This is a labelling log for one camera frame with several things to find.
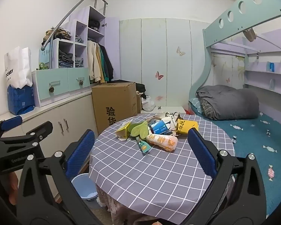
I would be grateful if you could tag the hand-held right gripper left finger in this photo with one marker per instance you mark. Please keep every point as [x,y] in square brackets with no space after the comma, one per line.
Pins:
[80,153]

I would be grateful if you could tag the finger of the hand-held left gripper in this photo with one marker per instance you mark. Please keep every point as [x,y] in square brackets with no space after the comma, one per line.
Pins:
[11,123]
[32,134]

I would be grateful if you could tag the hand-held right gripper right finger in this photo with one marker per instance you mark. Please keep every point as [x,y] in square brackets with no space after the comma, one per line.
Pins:
[201,154]

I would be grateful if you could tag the blue plastic bin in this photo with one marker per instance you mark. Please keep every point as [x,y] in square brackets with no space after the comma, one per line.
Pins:
[82,185]

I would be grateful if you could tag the yellow packet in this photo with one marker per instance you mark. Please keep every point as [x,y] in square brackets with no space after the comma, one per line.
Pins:
[186,125]

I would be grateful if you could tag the orange snack packet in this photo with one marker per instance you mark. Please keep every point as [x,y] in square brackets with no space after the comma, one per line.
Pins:
[162,141]

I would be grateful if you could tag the white paper carton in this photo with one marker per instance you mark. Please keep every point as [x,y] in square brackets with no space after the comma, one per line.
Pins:
[171,121]

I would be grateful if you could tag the yellow-green packet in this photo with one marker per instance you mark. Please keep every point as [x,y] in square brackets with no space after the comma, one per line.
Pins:
[123,130]

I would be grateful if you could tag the colourful snack packet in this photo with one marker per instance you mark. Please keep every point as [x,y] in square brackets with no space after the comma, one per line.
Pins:
[158,125]

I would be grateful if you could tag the teal small carton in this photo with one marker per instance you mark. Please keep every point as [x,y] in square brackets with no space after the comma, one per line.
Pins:
[143,146]

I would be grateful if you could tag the green heart-shaped packet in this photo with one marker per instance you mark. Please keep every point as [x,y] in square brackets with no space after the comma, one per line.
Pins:
[140,129]

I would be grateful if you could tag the white low cabinet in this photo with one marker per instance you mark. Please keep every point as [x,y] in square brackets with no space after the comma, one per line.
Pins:
[49,117]

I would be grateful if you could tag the blue plastic bag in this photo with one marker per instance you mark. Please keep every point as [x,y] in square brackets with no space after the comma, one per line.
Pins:
[21,100]

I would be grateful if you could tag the pine cone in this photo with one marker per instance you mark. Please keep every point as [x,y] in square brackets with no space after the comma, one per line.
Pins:
[81,83]
[52,89]

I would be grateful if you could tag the grey checked tablecloth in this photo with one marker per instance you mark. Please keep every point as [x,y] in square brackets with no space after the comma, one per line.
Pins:
[154,168]

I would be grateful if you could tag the teal drawer unit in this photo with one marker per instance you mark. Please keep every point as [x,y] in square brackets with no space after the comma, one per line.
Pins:
[44,86]

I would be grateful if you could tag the teal checked pillow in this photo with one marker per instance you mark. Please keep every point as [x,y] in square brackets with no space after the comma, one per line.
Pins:
[195,105]

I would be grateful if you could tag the white paper bag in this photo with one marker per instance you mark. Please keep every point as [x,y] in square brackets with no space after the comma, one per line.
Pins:
[16,68]

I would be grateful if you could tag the grey duvet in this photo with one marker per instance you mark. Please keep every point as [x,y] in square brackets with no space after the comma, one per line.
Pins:
[229,103]

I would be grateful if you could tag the tall cardboard box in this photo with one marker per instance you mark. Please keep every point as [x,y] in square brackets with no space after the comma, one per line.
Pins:
[112,103]

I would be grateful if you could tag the blue candy-print bed sheet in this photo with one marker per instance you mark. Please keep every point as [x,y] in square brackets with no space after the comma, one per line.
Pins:
[260,131]

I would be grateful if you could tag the pink flower sticker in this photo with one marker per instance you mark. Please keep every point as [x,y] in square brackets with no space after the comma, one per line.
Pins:
[158,98]

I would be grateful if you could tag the white plastic bag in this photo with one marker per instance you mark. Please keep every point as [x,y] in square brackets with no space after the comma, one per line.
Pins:
[148,104]

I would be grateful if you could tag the teal paper sign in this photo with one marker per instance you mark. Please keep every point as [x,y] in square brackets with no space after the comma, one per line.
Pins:
[45,56]

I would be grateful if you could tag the white wardrobe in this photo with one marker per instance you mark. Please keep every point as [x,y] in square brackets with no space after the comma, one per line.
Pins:
[173,82]

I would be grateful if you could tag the grey metal handrail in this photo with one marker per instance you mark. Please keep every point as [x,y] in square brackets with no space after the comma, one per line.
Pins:
[44,45]

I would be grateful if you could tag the small folded jeans stack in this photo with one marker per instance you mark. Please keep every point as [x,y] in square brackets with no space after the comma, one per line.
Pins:
[79,61]

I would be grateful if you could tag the dark clothing heap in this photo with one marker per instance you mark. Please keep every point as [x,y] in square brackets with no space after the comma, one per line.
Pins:
[141,90]

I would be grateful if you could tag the pink butterfly sticker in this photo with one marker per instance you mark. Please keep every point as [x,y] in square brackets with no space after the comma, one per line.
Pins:
[159,75]

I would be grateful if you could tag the black hanging jacket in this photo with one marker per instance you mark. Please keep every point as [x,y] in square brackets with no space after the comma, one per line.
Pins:
[110,65]

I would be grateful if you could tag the green hanging jacket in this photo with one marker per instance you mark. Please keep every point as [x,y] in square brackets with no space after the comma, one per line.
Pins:
[104,63]

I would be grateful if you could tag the cream hanging jacket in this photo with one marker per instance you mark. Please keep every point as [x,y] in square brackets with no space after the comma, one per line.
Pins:
[93,61]

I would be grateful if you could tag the purple bed shelf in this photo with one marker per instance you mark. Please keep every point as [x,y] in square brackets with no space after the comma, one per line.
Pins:
[257,72]

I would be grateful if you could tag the olive folded clothes pile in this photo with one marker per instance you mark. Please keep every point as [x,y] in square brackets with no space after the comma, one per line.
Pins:
[58,34]

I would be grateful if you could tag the pale butterfly sticker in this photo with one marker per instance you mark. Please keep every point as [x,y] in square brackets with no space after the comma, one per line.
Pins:
[180,51]

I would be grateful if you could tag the grey folded garment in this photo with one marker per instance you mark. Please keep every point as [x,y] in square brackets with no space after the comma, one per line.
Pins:
[79,39]

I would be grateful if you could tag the small blue box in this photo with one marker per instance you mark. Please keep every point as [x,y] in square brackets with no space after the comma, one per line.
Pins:
[271,67]

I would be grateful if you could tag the dark folded clothes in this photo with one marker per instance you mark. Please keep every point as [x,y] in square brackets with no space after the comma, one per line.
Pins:
[94,24]

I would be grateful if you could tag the purple shelf unit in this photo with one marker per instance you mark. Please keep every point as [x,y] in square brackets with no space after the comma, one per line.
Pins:
[80,14]

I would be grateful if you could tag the tan hanging cloth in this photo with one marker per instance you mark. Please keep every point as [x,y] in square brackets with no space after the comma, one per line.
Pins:
[250,34]

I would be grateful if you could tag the teal bunk bed frame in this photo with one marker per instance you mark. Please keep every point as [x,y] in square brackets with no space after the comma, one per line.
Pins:
[224,30]

